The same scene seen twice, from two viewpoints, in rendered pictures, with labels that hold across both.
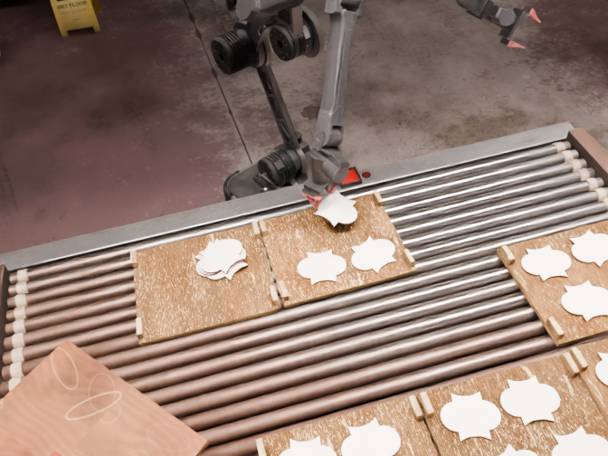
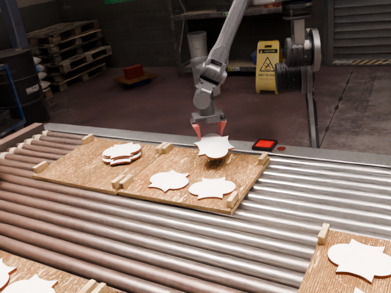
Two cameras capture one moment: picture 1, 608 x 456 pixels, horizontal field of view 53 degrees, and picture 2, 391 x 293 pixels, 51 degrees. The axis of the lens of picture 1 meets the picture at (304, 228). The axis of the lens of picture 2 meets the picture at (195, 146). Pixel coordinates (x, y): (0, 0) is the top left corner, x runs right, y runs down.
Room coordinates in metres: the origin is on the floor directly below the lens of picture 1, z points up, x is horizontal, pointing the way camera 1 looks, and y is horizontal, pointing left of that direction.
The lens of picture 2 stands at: (0.33, -0.94, 1.60)
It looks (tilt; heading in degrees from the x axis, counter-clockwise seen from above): 24 degrees down; 43
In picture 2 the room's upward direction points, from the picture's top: 8 degrees counter-clockwise
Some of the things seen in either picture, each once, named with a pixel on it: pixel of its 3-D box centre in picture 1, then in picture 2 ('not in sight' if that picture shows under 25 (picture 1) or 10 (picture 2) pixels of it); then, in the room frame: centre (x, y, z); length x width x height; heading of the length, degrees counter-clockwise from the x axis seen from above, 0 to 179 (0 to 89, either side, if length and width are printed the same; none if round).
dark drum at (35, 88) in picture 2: not in sight; (16, 88); (2.62, 3.98, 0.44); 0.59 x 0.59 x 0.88
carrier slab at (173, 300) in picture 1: (203, 280); (102, 162); (1.16, 0.32, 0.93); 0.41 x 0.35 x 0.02; 100
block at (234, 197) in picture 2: (409, 257); (233, 199); (1.15, -0.30, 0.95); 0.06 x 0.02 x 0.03; 11
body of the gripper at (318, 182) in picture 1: (320, 174); (206, 108); (1.36, -0.07, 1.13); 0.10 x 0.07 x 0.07; 139
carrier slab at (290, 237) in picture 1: (333, 246); (196, 175); (1.24, -0.09, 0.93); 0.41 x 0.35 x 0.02; 101
